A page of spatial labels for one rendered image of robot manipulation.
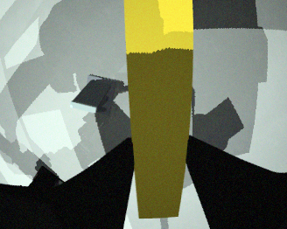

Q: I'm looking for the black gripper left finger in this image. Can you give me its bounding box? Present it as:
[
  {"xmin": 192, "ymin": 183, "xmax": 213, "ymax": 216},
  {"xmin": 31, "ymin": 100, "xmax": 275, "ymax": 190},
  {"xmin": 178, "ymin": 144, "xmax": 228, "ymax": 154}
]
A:
[{"xmin": 0, "ymin": 136, "xmax": 134, "ymax": 229}]

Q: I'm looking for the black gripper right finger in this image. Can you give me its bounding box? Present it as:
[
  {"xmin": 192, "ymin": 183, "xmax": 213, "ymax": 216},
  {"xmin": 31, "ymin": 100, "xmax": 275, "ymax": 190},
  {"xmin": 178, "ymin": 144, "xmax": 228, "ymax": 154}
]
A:
[{"xmin": 186, "ymin": 135, "xmax": 287, "ymax": 229}]

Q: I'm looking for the yellow bar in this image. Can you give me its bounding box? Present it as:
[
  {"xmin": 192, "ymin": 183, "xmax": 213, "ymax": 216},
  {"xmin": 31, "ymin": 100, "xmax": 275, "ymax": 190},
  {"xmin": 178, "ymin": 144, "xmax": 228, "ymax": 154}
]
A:
[{"xmin": 123, "ymin": 0, "xmax": 193, "ymax": 219}]

